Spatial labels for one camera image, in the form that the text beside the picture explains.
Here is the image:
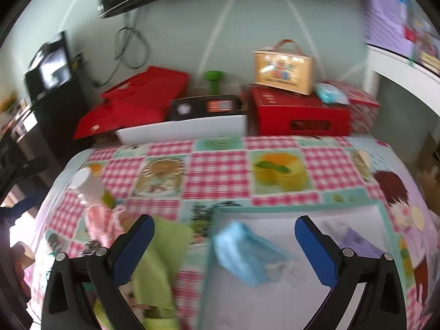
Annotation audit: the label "blue face mask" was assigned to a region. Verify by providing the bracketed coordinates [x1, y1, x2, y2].
[212, 221, 297, 287]

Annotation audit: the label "pink cloth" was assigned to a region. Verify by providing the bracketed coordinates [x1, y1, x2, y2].
[85, 203, 128, 249]

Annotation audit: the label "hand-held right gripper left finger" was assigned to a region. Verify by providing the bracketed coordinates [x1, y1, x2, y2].
[41, 214, 156, 330]

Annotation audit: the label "pink checkered printed tablecloth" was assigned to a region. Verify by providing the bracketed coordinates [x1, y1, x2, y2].
[26, 135, 437, 330]

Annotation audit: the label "white box with teal rim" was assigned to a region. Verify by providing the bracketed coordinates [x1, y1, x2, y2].
[197, 202, 397, 330]

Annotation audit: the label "tan gift bag with handle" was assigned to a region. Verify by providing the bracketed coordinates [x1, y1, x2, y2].
[254, 39, 316, 96]

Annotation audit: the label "black cabinet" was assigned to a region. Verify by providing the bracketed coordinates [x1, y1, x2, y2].
[23, 31, 93, 162]

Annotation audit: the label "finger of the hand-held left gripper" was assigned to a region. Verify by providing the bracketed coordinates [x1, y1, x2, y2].
[0, 192, 46, 222]
[0, 156, 49, 193]

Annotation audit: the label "red cardboard box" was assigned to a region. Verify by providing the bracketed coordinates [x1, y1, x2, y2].
[248, 86, 351, 137]

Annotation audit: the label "white desk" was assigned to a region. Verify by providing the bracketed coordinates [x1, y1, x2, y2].
[364, 41, 440, 138]

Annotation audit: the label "red patterned box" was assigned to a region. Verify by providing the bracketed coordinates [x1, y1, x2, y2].
[322, 79, 381, 134]

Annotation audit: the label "black box with orange label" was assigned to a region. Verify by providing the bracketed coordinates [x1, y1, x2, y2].
[168, 95, 247, 122]

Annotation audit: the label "purple packet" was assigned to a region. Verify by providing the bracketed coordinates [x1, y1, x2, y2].
[337, 226, 379, 259]

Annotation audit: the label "green dumbbell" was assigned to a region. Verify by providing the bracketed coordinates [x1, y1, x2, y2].
[205, 71, 224, 95]

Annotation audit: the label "light green cloth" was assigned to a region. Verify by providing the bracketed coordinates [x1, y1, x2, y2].
[131, 216, 194, 320]

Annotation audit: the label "white board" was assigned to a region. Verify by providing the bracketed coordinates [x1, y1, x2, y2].
[116, 115, 249, 145]

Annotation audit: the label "red gift box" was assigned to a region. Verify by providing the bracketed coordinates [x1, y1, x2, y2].
[73, 65, 190, 141]

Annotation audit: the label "white plastic bottle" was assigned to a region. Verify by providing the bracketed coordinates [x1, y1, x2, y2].
[68, 167, 116, 210]

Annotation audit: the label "small black monitor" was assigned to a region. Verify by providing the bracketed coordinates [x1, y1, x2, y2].
[28, 41, 72, 92]

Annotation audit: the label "light blue tissue pack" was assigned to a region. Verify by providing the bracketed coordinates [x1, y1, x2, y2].
[315, 83, 350, 106]

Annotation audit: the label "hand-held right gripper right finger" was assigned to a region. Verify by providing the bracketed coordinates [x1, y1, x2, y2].
[294, 215, 408, 330]

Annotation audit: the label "black cables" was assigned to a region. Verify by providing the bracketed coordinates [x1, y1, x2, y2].
[90, 10, 152, 87]

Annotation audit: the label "purple wall poster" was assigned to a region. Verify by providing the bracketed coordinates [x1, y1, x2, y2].
[364, 0, 415, 57]

